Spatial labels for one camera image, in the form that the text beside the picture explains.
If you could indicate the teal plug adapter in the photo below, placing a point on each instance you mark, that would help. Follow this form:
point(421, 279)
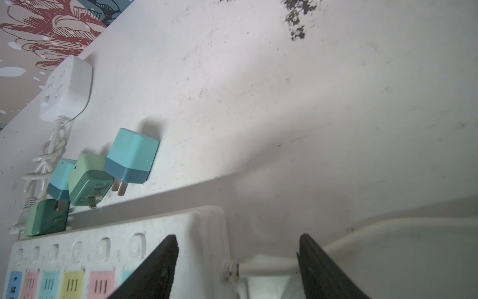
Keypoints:
point(58, 187)
point(130, 159)

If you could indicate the white long power strip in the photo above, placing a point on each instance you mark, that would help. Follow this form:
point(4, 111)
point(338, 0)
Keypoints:
point(93, 263)

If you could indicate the white square power strip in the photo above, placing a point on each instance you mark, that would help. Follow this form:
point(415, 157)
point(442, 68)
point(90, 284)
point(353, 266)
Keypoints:
point(67, 90)

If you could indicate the green plug adapter middle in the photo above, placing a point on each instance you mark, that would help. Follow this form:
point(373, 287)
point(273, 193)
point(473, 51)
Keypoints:
point(88, 183)

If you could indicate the teal plug adapter right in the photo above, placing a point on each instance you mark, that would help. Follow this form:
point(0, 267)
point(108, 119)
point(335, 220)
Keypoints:
point(130, 159)

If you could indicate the dark green plug adapter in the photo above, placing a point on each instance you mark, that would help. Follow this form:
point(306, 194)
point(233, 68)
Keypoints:
point(47, 217)

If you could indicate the teal plug adapter left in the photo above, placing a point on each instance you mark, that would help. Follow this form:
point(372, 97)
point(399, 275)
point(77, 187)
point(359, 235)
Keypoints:
point(58, 187)

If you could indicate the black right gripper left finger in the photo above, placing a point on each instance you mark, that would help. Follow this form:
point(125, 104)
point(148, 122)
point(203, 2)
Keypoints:
point(154, 278)

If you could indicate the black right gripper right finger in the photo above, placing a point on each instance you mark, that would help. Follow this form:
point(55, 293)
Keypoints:
point(321, 277)

